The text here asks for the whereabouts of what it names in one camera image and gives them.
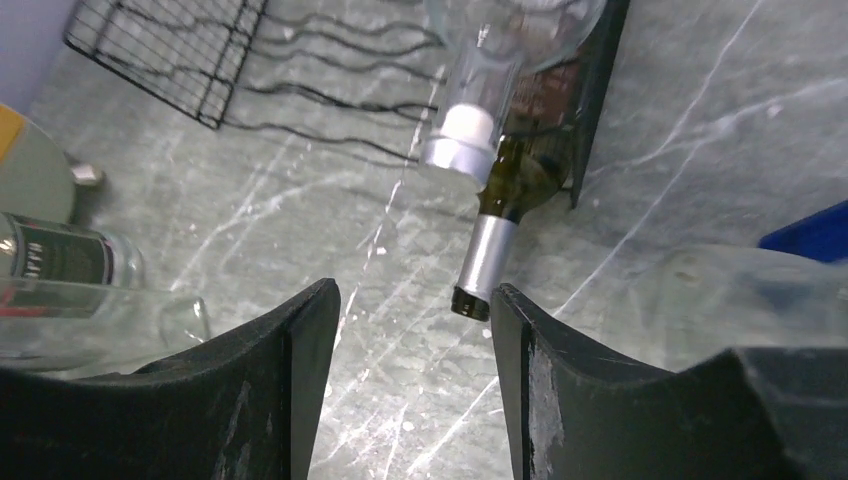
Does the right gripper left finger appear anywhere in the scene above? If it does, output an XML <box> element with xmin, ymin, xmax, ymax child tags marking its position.
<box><xmin>1</xmin><ymin>278</ymin><xmax>340</xmax><ymax>479</ymax></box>

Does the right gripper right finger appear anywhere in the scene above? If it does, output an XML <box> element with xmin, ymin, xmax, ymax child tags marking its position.
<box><xmin>490</xmin><ymin>284</ymin><xmax>847</xmax><ymax>479</ymax></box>

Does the clear round labelled bottle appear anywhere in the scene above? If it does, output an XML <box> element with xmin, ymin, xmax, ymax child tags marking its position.
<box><xmin>419</xmin><ymin>1</ymin><xmax>606</xmax><ymax>192</ymax></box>

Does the clear slim bottle near left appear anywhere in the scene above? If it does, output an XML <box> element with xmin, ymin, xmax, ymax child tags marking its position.
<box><xmin>1</xmin><ymin>278</ymin><xmax>211</xmax><ymax>379</ymax></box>

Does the round clear bottle white cap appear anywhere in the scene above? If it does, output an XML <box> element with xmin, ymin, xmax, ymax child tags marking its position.
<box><xmin>1</xmin><ymin>212</ymin><xmax>145</xmax><ymax>288</ymax></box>

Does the tall blue square bottle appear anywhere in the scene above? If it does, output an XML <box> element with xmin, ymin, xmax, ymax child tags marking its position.
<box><xmin>758</xmin><ymin>201</ymin><xmax>847</xmax><ymax>263</ymax></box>

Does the white orange cylinder drum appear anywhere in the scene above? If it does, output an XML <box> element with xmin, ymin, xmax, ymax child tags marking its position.
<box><xmin>1</xmin><ymin>104</ymin><xmax>105</xmax><ymax>223</ymax></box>

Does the black wire wine rack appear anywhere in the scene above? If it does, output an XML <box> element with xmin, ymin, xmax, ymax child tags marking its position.
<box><xmin>62</xmin><ymin>0</ymin><xmax>632</xmax><ymax>210</ymax></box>

